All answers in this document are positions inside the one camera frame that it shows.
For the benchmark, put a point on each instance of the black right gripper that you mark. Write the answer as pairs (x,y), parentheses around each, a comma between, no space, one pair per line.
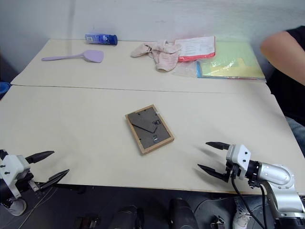
(232,171)

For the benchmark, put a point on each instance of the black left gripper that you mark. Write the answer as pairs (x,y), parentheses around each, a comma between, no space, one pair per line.
(25,182)

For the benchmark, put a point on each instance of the wooden picture frame face down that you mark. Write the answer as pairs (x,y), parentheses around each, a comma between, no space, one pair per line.
(152,133)

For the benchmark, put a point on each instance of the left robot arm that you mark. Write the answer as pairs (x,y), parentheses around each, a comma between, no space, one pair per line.
(4,189)

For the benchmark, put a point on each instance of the dark round disc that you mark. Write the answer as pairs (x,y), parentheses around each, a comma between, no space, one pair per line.
(214,208)

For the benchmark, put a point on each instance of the white sneaker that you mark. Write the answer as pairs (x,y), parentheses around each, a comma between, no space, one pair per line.
(14,207)
(240,214)

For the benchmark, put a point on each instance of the dark rounded shape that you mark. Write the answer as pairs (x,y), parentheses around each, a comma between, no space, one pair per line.
(128,217)
(182,213)

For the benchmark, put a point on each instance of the blue round container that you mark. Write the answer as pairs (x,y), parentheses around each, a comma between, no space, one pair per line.
(3,88)

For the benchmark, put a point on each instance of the clear plastic bag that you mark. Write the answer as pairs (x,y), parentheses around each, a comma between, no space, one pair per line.
(186,70)

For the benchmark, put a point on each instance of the person in black shirt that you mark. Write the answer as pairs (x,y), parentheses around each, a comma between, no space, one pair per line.
(289,97)

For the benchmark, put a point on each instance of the coloured paper stack in sleeve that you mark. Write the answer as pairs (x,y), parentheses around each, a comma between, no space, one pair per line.
(233,62)

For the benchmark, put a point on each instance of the pink crumpled cloth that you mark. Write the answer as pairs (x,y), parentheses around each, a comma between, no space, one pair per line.
(164,58)

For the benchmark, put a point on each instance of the red folder with white paper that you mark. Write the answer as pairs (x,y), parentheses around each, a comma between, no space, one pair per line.
(197,46)

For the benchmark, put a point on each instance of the purple silicone spatula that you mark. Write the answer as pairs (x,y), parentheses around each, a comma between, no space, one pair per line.
(93,56)

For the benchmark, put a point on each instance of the blue labelled bottle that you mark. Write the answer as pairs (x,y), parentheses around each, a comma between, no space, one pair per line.
(102,38)

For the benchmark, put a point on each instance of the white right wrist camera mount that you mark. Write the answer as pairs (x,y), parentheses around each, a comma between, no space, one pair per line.
(239,155)

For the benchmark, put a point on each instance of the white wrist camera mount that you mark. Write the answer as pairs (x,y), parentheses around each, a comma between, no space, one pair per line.
(239,155)
(13,169)

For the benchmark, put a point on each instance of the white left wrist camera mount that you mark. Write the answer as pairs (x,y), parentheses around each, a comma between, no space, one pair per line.
(13,169)

